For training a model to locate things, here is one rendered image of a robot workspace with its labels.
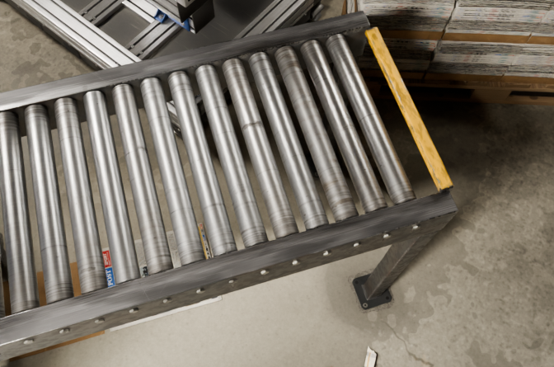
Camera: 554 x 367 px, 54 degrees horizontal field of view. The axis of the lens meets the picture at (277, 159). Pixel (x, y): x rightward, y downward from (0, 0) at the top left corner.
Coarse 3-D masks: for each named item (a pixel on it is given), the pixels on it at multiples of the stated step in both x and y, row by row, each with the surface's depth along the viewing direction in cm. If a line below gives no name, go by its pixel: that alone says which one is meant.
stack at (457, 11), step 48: (384, 0) 167; (432, 0) 167; (480, 0) 166; (528, 0) 165; (432, 48) 188; (480, 48) 186; (528, 48) 186; (384, 96) 216; (432, 96) 215; (480, 96) 214; (528, 96) 216
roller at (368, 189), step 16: (304, 48) 129; (320, 48) 129; (320, 64) 126; (320, 80) 125; (320, 96) 125; (336, 96) 123; (336, 112) 121; (336, 128) 120; (352, 128) 119; (352, 144) 117; (352, 160) 116; (368, 160) 117; (352, 176) 116; (368, 176) 114; (368, 192) 113; (368, 208) 112
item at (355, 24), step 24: (312, 24) 132; (336, 24) 132; (360, 24) 132; (216, 48) 128; (240, 48) 128; (264, 48) 128; (360, 48) 139; (96, 72) 124; (120, 72) 124; (144, 72) 124; (168, 72) 125; (192, 72) 127; (0, 96) 121; (24, 96) 121; (48, 96) 121; (72, 96) 122; (168, 96) 133; (24, 120) 124
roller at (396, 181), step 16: (336, 48) 129; (336, 64) 128; (352, 64) 127; (352, 80) 125; (352, 96) 124; (368, 96) 123; (368, 112) 121; (368, 128) 120; (384, 128) 120; (368, 144) 121; (384, 144) 117; (384, 160) 116; (384, 176) 116; (400, 176) 114; (400, 192) 113
